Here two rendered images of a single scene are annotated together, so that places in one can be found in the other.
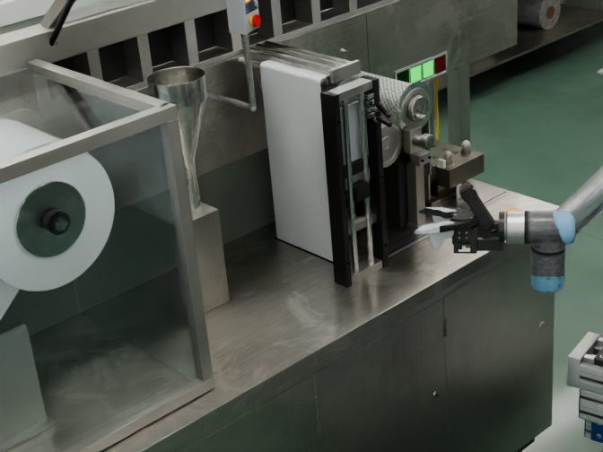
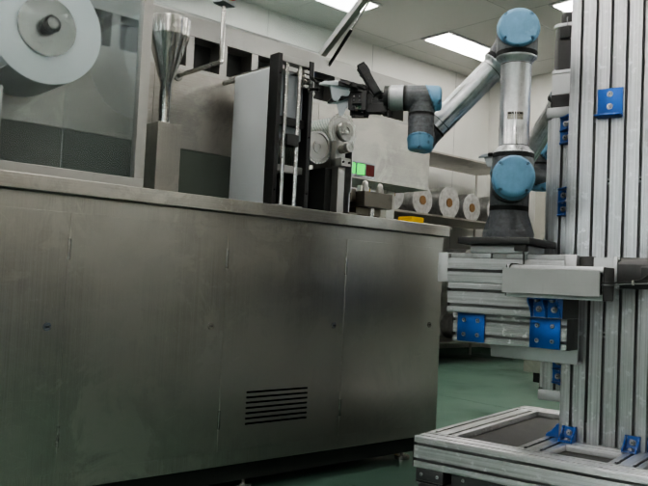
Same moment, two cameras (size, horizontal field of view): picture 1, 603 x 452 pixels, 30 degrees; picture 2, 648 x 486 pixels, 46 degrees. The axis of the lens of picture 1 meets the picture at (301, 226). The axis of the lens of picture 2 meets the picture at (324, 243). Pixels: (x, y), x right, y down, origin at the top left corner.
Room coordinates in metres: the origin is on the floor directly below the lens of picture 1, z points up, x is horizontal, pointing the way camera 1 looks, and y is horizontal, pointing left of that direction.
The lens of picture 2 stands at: (0.03, -0.25, 0.67)
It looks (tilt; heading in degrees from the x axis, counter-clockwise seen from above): 3 degrees up; 359
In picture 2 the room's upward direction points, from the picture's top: 3 degrees clockwise
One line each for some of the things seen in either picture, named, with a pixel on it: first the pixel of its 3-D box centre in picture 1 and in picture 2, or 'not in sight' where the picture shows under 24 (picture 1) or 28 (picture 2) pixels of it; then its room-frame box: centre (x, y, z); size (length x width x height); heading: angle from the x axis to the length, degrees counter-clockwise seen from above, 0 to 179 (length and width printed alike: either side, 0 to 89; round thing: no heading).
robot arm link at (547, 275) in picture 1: (547, 263); (420, 133); (2.26, -0.56, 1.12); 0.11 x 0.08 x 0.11; 168
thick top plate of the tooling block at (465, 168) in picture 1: (416, 155); (344, 202); (3.23, -0.38, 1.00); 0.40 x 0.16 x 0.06; 41
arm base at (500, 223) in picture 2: not in sight; (508, 223); (2.32, -0.84, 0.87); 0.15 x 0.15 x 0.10
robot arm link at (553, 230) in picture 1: (549, 228); (422, 98); (2.25, -0.55, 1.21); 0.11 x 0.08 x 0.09; 78
